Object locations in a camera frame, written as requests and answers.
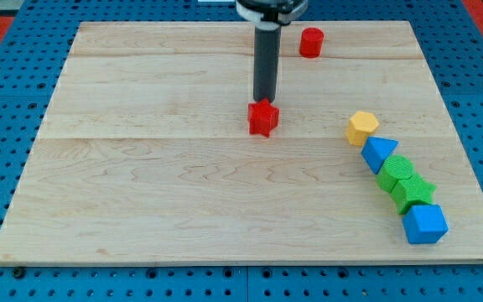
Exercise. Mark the blue cube block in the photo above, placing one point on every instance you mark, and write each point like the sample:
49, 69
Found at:
425, 224

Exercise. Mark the yellow hexagon block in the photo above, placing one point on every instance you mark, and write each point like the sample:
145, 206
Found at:
360, 126

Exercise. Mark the green star block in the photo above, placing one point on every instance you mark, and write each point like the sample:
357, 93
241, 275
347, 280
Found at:
414, 191

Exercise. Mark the red cylinder block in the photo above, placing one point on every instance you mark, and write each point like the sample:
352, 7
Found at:
311, 42

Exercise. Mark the light wooden board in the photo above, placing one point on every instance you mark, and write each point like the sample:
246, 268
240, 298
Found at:
144, 159

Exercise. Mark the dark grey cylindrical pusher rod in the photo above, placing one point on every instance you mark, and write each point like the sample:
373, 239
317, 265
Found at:
265, 63

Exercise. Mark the green cylinder block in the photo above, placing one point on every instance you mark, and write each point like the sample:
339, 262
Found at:
395, 168

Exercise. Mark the blue triangle block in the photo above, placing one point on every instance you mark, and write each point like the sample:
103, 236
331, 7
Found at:
376, 150

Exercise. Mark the red star block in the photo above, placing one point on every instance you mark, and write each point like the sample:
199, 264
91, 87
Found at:
262, 117

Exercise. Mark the black and white robot end effector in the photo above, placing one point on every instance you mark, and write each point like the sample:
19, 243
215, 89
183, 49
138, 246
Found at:
271, 14

